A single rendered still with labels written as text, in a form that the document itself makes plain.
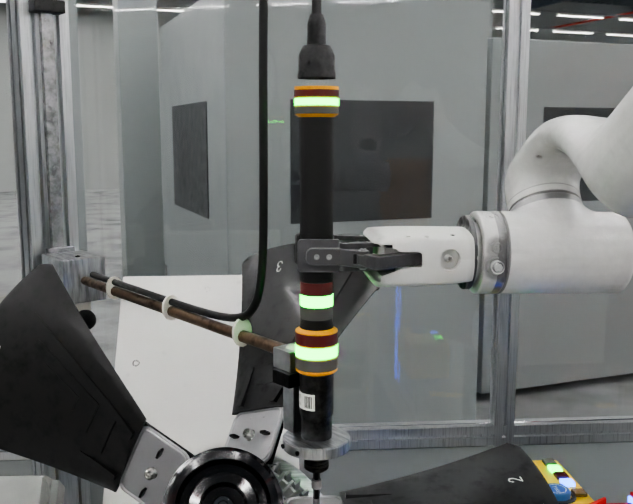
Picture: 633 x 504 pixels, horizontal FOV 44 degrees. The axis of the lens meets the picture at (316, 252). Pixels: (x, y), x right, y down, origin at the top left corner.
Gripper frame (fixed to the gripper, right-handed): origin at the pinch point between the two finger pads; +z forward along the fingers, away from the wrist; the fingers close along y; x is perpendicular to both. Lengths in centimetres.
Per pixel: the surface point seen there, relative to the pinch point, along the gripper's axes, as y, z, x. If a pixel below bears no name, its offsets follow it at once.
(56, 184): 56, 39, 3
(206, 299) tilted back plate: 40.6, 13.3, -13.6
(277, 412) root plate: 4.5, 3.6, -18.4
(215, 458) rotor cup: -2.4, 10.0, -20.5
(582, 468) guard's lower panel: 70, -61, -55
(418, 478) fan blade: 5.3, -12.4, -26.7
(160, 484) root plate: 2.8, 16.1, -25.6
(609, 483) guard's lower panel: 70, -67, -59
